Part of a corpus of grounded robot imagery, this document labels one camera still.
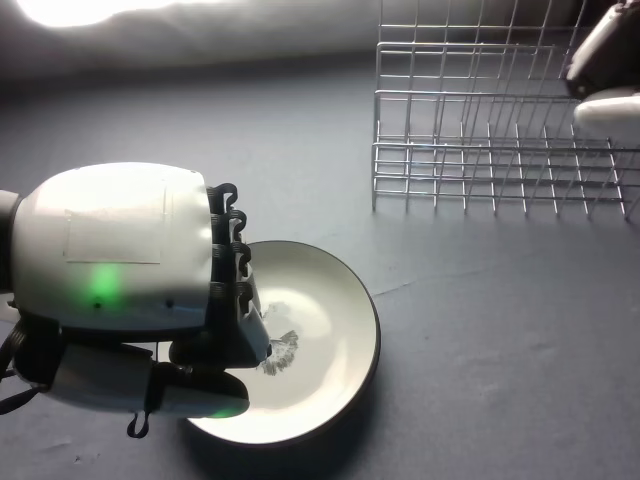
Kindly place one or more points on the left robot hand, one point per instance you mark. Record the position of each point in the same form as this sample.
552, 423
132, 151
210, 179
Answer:
125, 240

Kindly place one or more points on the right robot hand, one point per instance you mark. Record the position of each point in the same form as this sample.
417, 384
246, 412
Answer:
610, 112

